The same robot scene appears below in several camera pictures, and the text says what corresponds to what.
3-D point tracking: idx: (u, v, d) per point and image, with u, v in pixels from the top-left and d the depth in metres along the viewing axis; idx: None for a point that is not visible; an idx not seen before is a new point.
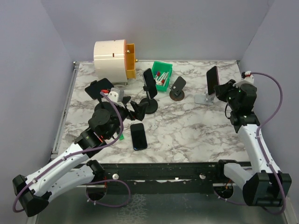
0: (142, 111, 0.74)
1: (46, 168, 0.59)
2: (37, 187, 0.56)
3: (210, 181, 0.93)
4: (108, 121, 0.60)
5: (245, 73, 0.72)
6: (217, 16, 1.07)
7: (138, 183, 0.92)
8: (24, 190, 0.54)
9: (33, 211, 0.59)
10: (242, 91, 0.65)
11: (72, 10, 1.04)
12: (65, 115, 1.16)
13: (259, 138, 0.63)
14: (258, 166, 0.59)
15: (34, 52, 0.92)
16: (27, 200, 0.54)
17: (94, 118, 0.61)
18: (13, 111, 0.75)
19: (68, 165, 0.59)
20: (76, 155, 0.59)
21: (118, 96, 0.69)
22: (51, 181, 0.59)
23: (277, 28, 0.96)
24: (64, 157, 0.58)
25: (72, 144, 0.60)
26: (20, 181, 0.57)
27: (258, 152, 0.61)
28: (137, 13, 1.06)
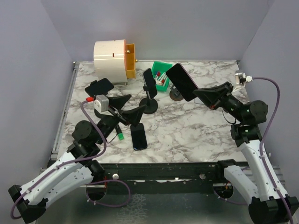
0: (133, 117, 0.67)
1: (39, 178, 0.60)
2: (31, 197, 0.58)
3: (210, 181, 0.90)
4: (89, 133, 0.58)
5: (244, 78, 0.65)
6: (218, 16, 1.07)
7: (138, 183, 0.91)
8: (17, 200, 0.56)
9: (31, 219, 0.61)
10: (253, 115, 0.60)
11: (72, 10, 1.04)
12: (65, 115, 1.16)
13: (263, 158, 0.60)
14: (266, 192, 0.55)
15: (34, 52, 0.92)
16: (22, 210, 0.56)
17: (76, 131, 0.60)
18: (13, 111, 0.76)
19: (62, 174, 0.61)
20: (68, 164, 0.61)
21: (103, 107, 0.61)
22: (46, 191, 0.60)
23: (277, 28, 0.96)
24: (57, 166, 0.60)
25: (65, 153, 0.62)
26: (15, 191, 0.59)
27: (263, 174, 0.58)
28: (137, 13, 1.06)
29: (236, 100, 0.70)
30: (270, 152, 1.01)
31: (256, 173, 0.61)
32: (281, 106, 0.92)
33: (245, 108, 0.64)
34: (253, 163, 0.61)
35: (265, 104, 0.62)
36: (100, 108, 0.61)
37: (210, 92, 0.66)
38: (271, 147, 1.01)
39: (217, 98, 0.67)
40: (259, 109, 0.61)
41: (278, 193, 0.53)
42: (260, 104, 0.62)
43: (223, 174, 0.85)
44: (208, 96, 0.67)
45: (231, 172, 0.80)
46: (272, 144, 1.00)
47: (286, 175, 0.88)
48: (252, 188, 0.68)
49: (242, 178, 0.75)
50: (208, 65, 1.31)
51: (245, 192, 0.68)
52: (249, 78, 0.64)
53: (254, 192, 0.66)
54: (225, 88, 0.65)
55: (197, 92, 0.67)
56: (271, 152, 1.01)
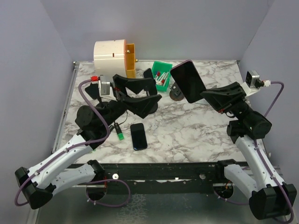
0: (141, 107, 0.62)
1: (48, 160, 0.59)
2: (39, 179, 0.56)
3: (210, 181, 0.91)
4: (91, 120, 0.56)
5: (259, 80, 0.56)
6: (217, 16, 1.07)
7: (138, 183, 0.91)
8: (26, 182, 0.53)
9: (37, 204, 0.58)
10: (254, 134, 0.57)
11: (72, 10, 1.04)
12: (65, 114, 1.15)
13: (258, 149, 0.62)
14: (262, 180, 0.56)
15: (34, 52, 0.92)
16: (30, 192, 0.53)
17: (79, 117, 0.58)
18: (13, 111, 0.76)
19: (71, 157, 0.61)
20: (79, 146, 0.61)
21: (103, 90, 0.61)
22: (53, 174, 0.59)
23: (277, 28, 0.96)
24: (67, 149, 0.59)
25: (75, 136, 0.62)
26: (22, 173, 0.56)
27: (259, 164, 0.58)
28: (137, 13, 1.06)
29: (245, 103, 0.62)
30: (270, 152, 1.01)
31: (252, 164, 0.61)
32: (281, 106, 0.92)
33: (250, 121, 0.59)
34: (249, 155, 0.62)
35: (270, 125, 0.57)
36: (100, 90, 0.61)
37: (222, 96, 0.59)
38: (271, 147, 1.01)
39: (228, 102, 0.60)
40: (262, 131, 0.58)
41: (275, 180, 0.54)
42: (265, 126, 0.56)
43: (224, 174, 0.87)
44: (218, 99, 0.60)
45: (231, 170, 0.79)
46: (273, 144, 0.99)
47: (286, 175, 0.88)
48: (252, 183, 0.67)
49: (241, 175, 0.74)
50: (208, 65, 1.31)
51: (245, 189, 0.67)
52: (267, 83, 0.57)
53: (254, 186, 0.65)
54: (240, 93, 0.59)
55: (204, 94, 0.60)
56: (271, 152, 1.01)
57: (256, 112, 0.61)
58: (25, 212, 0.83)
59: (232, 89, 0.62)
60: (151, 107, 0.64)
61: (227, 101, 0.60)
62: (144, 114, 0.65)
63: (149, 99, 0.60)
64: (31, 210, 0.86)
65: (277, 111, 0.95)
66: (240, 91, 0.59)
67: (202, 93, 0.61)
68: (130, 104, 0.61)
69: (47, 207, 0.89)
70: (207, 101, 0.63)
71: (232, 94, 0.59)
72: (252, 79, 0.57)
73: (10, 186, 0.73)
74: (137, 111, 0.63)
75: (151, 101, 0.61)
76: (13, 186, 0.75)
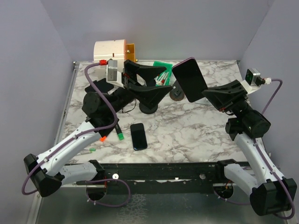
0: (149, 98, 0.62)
1: (57, 147, 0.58)
2: (48, 166, 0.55)
3: (210, 181, 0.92)
4: (97, 106, 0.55)
5: (261, 79, 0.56)
6: (218, 16, 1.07)
7: (138, 183, 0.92)
8: (35, 168, 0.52)
9: (46, 192, 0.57)
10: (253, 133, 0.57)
11: (72, 10, 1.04)
12: (65, 114, 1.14)
13: (257, 145, 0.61)
14: (262, 176, 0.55)
15: (34, 52, 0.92)
16: (40, 179, 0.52)
17: (85, 105, 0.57)
18: (13, 111, 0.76)
19: (80, 144, 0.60)
20: (88, 133, 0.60)
21: (110, 75, 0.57)
22: (62, 161, 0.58)
23: (277, 28, 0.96)
24: (75, 136, 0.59)
25: (84, 123, 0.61)
26: (32, 160, 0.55)
27: (259, 160, 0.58)
28: (137, 13, 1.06)
29: (245, 102, 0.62)
30: (270, 152, 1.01)
31: (251, 160, 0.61)
32: (281, 106, 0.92)
33: (250, 120, 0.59)
34: (248, 152, 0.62)
35: (269, 125, 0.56)
36: (107, 75, 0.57)
37: (223, 94, 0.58)
38: (271, 147, 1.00)
39: (229, 100, 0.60)
40: (261, 131, 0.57)
41: (274, 175, 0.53)
42: (264, 126, 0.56)
43: (224, 174, 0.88)
44: (219, 98, 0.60)
45: (231, 169, 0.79)
46: (273, 144, 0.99)
47: (286, 175, 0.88)
48: (252, 180, 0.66)
49: (242, 173, 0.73)
50: (208, 65, 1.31)
51: (246, 186, 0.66)
52: (268, 80, 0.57)
53: (254, 183, 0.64)
54: (242, 92, 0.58)
55: (207, 94, 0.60)
56: (271, 152, 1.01)
57: (256, 111, 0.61)
58: (25, 212, 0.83)
59: (233, 87, 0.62)
60: (160, 97, 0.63)
61: (228, 99, 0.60)
62: (152, 104, 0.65)
63: (159, 89, 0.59)
64: (31, 210, 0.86)
65: (277, 111, 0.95)
66: (241, 89, 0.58)
67: (203, 92, 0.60)
68: (138, 93, 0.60)
69: (46, 207, 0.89)
70: (208, 99, 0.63)
71: (234, 92, 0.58)
72: (253, 77, 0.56)
73: (10, 186, 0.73)
74: (145, 100, 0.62)
75: (161, 92, 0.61)
76: (13, 186, 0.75)
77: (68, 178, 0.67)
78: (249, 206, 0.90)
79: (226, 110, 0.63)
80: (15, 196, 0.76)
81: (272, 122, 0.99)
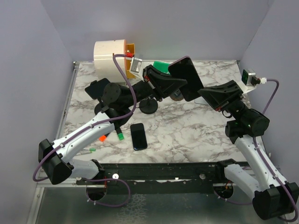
0: (163, 87, 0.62)
1: (72, 134, 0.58)
2: (64, 152, 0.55)
3: (210, 181, 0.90)
4: (118, 96, 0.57)
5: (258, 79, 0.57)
6: (217, 16, 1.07)
7: (138, 183, 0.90)
8: (52, 152, 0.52)
9: (58, 179, 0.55)
10: (252, 131, 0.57)
11: (72, 10, 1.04)
12: (65, 114, 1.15)
13: (258, 149, 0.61)
14: (265, 180, 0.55)
15: (34, 52, 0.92)
16: (55, 163, 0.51)
17: (106, 95, 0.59)
18: (13, 112, 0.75)
19: (95, 134, 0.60)
20: (103, 123, 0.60)
21: (133, 65, 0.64)
22: (77, 149, 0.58)
23: (277, 28, 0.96)
24: (92, 124, 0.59)
25: (99, 113, 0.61)
26: (47, 144, 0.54)
27: (260, 164, 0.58)
28: (137, 13, 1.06)
29: (242, 101, 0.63)
30: (270, 152, 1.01)
31: (252, 164, 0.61)
32: (281, 106, 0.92)
33: (248, 119, 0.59)
34: (250, 157, 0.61)
35: (268, 121, 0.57)
36: (131, 66, 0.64)
37: (219, 94, 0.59)
38: (272, 147, 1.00)
39: (225, 100, 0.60)
40: (260, 127, 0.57)
41: (278, 180, 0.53)
42: (263, 122, 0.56)
43: (224, 175, 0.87)
44: (216, 97, 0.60)
45: (231, 170, 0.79)
46: (273, 144, 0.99)
47: (286, 175, 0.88)
48: (254, 183, 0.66)
49: (242, 174, 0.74)
50: (208, 65, 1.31)
51: (247, 188, 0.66)
52: (263, 80, 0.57)
53: (256, 186, 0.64)
54: (238, 90, 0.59)
55: (202, 92, 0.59)
56: (271, 152, 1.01)
57: (253, 109, 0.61)
58: (25, 212, 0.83)
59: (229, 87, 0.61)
60: (174, 90, 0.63)
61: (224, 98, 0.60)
62: (165, 95, 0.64)
63: (174, 80, 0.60)
64: (31, 210, 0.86)
65: (277, 111, 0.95)
66: (238, 88, 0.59)
67: (199, 90, 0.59)
68: (154, 79, 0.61)
69: (46, 207, 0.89)
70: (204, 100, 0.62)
71: (229, 91, 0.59)
72: (248, 77, 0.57)
73: (10, 185, 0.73)
74: (159, 88, 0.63)
75: (175, 85, 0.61)
76: (14, 186, 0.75)
77: (75, 171, 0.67)
78: (248, 206, 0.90)
79: (223, 110, 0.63)
80: (15, 196, 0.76)
81: (272, 122, 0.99)
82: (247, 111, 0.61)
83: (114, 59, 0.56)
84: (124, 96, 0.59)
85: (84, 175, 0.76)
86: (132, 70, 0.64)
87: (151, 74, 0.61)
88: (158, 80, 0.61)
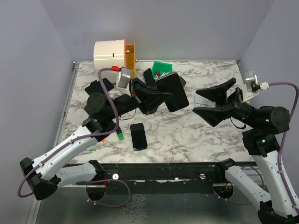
0: (150, 101, 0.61)
1: (52, 152, 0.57)
2: (44, 171, 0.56)
3: (210, 181, 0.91)
4: (102, 106, 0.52)
5: (261, 85, 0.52)
6: (217, 16, 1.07)
7: (138, 183, 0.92)
8: (30, 173, 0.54)
9: (42, 194, 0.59)
10: (274, 126, 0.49)
11: (72, 10, 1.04)
12: (65, 114, 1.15)
13: (281, 173, 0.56)
14: (284, 209, 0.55)
15: (33, 51, 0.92)
16: (34, 184, 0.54)
17: (88, 105, 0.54)
18: (12, 112, 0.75)
19: (76, 149, 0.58)
20: (83, 138, 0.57)
21: (119, 81, 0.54)
22: (58, 165, 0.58)
23: (277, 27, 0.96)
24: (72, 140, 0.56)
25: (81, 127, 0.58)
26: (27, 164, 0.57)
27: (282, 192, 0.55)
28: (136, 13, 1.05)
29: (248, 105, 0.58)
30: None
31: (270, 185, 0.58)
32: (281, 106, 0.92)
33: (263, 115, 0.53)
34: (270, 179, 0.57)
35: (286, 110, 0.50)
36: (118, 82, 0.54)
37: (216, 112, 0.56)
38: None
39: (225, 116, 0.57)
40: (281, 120, 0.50)
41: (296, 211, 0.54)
42: (281, 112, 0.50)
43: (224, 175, 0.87)
44: (213, 115, 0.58)
45: (232, 174, 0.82)
46: None
47: None
48: (258, 192, 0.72)
49: (245, 180, 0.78)
50: (208, 65, 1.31)
51: (252, 196, 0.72)
52: (266, 83, 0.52)
53: (260, 195, 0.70)
54: (234, 108, 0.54)
55: (197, 110, 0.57)
56: None
57: (263, 107, 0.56)
58: (25, 212, 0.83)
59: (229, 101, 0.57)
60: (159, 103, 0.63)
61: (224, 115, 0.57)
62: (152, 107, 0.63)
63: (160, 94, 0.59)
64: (31, 210, 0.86)
65: None
66: (235, 105, 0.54)
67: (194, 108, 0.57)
68: (142, 94, 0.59)
69: (46, 207, 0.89)
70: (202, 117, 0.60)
71: (225, 108, 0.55)
72: (247, 82, 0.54)
73: (10, 186, 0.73)
74: (146, 102, 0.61)
75: (162, 98, 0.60)
76: (13, 186, 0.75)
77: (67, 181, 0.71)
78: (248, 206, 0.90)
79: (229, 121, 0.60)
80: (15, 196, 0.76)
81: None
82: (257, 110, 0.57)
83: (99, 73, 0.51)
84: (108, 108, 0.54)
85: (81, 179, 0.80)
86: (119, 87, 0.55)
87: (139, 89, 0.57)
88: (145, 94, 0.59)
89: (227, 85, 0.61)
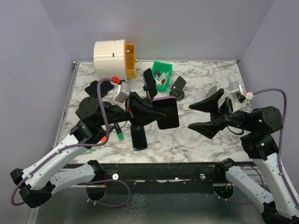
0: (142, 118, 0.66)
1: (41, 162, 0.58)
2: (32, 182, 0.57)
3: (210, 181, 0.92)
4: (95, 111, 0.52)
5: (248, 94, 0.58)
6: (217, 16, 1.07)
7: (138, 183, 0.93)
8: (19, 185, 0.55)
9: (35, 203, 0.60)
10: (268, 124, 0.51)
11: (72, 10, 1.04)
12: (65, 114, 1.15)
13: (283, 175, 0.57)
14: (288, 210, 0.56)
15: (33, 51, 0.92)
16: (24, 195, 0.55)
17: (81, 108, 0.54)
18: (13, 112, 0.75)
19: (63, 159, 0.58)
20: (71, 147, 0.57)
21: (117, 95, 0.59)
22: (48, 176, 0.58)
23: (277, 27, 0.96)
24: (59, 150, 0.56)
25: (68, 136, 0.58)
26: (17, 175, 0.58)
27: (286, 194, 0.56)
28: (136, 12, 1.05)
29: (239, 111, 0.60)
30: None
31: (273, 187, 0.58)
32: (281, 106, 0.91)
33: (256, 117, 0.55)
34: (272, 181, 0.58)
35: (276, 108, 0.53)
36: (116, 95, 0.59)
37: (211, 127, 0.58)
38: None
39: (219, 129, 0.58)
40: (274, 118, 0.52)
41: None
42: (272, 111, 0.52)
43: (225, 176, 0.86)
44: (208, 128, 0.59)
45: (233, 175, 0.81)
46: None
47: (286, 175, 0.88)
48: (260, 192, 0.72)
49: (246, 181, 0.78)
50: (208, 65, 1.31)
51: (254, 198, 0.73)
52: (250, 95, 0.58)
53: (263, 196, 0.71)
54: (226, 121, 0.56)
55: (193, 127, 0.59)
56: None
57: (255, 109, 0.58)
58: (25, 212, 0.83)
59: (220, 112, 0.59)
60: (151, 120, 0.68)
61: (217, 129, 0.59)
62: (143, 123, 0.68)
63: (154, 113, 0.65)
64: (30, 210, 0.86)
65: None
66: (225, 118, 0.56)
67: (189, 125, 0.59)
68: (136, 111, 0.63)
69: (46, 207, 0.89)
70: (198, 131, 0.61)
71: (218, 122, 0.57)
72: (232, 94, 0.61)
73: (10, 186, 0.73)
74: (138, 118, 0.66)
75: (154, 116, 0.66)
76: (13, 186, 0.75)
77: (60, 186, 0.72)
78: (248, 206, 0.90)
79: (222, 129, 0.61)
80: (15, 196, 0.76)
81: None
82: (250, 115, 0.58)
83: (100, 81, 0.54)
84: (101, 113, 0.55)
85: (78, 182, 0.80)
86: (115, 100, 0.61)
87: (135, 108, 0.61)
88: (139, 112, 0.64)
89: (217, 96, 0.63)
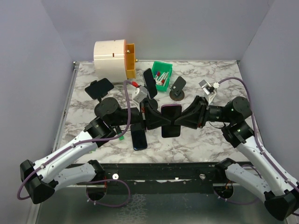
0: (152, 121, 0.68)
1: (54, 154, 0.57)
2: (45, 173, 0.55)
3: (210, 181, 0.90)
4: (115, 110, 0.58)
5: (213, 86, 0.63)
6: (217, 16, 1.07)
7: (138, 183, 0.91)
8: (31, 175, 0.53)
9: (39, 198, 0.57)
10: (238, 112, 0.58)
11: (72, 10, 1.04)
12: (65, 114, 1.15)
13: (264, 153, 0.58)
14: (278, 186, 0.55)
15: (33, 52, 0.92)
16: (35, 185, 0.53)
17: (102, 106, 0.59)
18: (13, 113, 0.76)
19: (77, 153, 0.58)
20: (85, 142, 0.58)
21: (136, 95, 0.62)
22: (59, 169, 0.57)
23: (277, 28, 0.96)
24: (73, 144, 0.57)
25: (82, 132, 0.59)
26: (28, 166, 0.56)
27: (271, 170, 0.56)
28: (136, 13, 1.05)
29: (216, 106, 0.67)
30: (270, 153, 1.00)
31: (260, 168, 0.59)
32: (281, 106, 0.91)
33: (228, 107, 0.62)
34: (256, 161, 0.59)
35: (244, 98, 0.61)
36: (135, 95, 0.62)
37: (191, 115, 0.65)
38: (271, 147, 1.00)
39: (199, 117, 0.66)
40: (243, 105, 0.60)
41: (291, 184, 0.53)
42: (241, 101, 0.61)
43: (225, 176, 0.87)
44: (190, 118, 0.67)
45: (233, 172, 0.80)
46: (272, 145, 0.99)
47: None
48: (260, 183, 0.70)
49: (246, 175, 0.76)
50: (208, 65, 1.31)
51: (255, 190, 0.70)
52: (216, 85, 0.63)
53: (263, 186, 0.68)
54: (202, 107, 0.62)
55: (178, 120, 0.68)
56: (272, 152, 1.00)
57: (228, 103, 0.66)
58: (25, 212, 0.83)
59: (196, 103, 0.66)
60: (158, 125, 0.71)
61: (198, 116, 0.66)
62: (151, 126, 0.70)
63: (162, 118, 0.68)
64: (30, 210, 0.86)
65: (278, 111, 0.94)
66: (201, 103, 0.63)
67: (175, 120, 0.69)
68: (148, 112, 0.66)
69: (47, 206, 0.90)
70: (184, 123, 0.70)
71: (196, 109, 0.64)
72: (205, 87, 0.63)
73: (10, 185, 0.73)
74: (147, 121, 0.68)
75: (162, 121, 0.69)
76: (14, 186, 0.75)
77: (63, 183, 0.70)
78: (249, 206, 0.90)
79: (203, 122, 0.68)
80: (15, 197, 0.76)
81: (271, 122, 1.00)
82: (224, 108, 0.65)
83: (124, 82, 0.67)
84: (119, 112, 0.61)
85: (79, 181, 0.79)
86: (134, 100, 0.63)
87: (148, 108, 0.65)
88: (150, 114, 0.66)
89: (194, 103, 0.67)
